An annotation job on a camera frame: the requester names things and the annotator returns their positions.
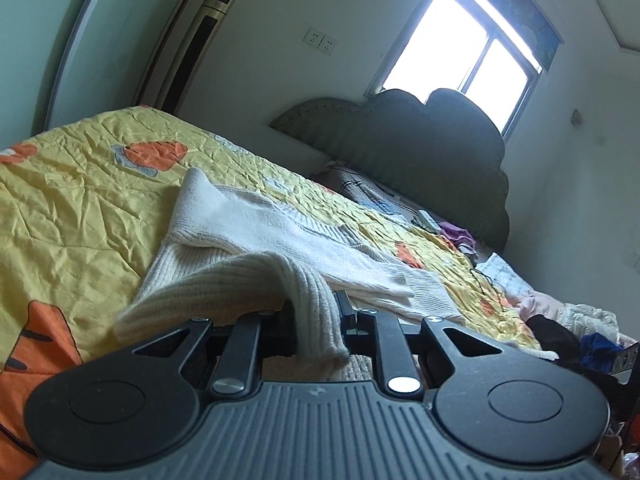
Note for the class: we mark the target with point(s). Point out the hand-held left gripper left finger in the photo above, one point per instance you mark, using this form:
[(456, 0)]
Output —
[(250, 332)]

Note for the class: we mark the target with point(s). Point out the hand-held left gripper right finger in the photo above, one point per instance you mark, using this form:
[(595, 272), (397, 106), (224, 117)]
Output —
[(387, 335)]

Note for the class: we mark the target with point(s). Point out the white knitted sweater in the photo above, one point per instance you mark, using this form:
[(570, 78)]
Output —
[(240, 230)]

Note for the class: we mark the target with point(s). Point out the white remote control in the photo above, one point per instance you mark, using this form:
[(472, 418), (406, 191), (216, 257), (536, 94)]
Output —
[(430, 221)]

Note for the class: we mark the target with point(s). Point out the purple cloth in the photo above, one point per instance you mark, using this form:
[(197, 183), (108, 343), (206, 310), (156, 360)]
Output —
[(456, 233)]

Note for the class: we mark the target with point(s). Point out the white printed cloth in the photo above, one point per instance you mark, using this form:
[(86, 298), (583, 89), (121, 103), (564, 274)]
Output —
[(505, 275)]

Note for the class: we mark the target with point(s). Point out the patterned grey pillow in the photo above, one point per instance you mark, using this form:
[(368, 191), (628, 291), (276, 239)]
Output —
[(367, 192)]

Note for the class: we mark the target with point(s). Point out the pink cloth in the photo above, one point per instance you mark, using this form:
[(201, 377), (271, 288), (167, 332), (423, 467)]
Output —
[(542, 305)]

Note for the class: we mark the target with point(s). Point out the black cloth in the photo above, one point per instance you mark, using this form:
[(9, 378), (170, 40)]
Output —
[(555, 340)]

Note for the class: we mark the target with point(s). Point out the grey scalloped headboard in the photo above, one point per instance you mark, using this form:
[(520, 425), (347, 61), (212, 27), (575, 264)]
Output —
[(400, 150)]

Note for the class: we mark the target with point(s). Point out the white puffer jacket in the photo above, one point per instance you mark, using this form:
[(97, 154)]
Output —
[(590, 321)]

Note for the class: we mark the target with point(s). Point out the blue cloth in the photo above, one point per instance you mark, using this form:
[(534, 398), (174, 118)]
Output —
[(602, 350)]

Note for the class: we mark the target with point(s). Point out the yellow orange printed bedspread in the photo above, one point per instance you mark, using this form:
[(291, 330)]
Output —
[(75, 200)]

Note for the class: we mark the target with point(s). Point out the standing air conditioner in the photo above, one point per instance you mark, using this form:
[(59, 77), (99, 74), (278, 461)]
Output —
[(205, 45)]

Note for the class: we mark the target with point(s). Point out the window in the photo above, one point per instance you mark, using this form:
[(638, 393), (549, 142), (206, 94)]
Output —
[(450, 40)]

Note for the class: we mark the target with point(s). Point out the dark patterned curtain valance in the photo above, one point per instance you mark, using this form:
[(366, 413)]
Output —
[(525, 15)]

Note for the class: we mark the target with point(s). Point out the green glass sliding door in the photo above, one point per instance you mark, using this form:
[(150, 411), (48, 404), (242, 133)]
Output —
[(50, 35)]

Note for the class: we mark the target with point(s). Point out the white wall socket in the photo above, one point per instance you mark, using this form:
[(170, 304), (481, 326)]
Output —
[(328, 45), (313, 37)]

